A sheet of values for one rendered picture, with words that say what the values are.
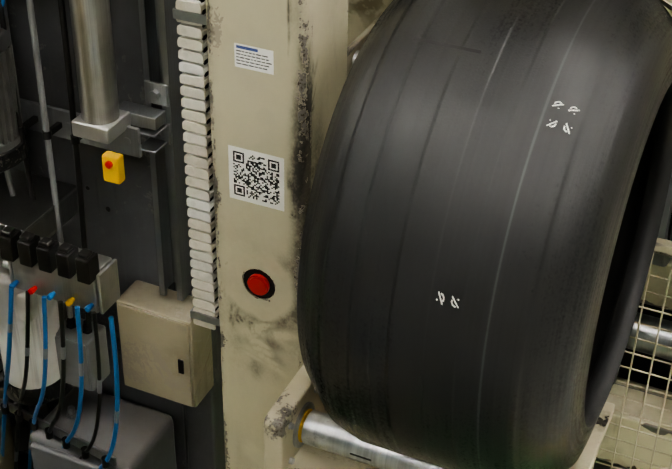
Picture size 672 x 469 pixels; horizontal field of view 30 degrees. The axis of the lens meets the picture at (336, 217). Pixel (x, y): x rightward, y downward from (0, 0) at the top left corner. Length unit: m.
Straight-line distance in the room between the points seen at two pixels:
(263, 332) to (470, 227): 0.51
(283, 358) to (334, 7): 0.48
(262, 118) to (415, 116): 0.28
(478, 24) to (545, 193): 0.21
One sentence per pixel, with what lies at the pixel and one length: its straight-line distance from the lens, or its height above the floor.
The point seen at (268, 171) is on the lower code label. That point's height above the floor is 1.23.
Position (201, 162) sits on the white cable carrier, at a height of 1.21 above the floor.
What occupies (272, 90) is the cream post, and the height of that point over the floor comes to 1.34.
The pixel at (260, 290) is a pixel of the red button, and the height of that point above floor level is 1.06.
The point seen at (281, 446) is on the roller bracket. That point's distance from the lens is 1.60.
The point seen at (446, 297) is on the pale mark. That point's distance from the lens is 1.23.
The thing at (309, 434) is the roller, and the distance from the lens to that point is 1.62.
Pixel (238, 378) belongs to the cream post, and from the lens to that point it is 1.73.
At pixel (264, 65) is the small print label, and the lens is 1.44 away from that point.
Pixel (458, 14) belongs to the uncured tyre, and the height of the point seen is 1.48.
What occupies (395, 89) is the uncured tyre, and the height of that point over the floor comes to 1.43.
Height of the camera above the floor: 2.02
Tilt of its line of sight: 34 degrees down
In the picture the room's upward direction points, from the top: 1 degrees clockwise
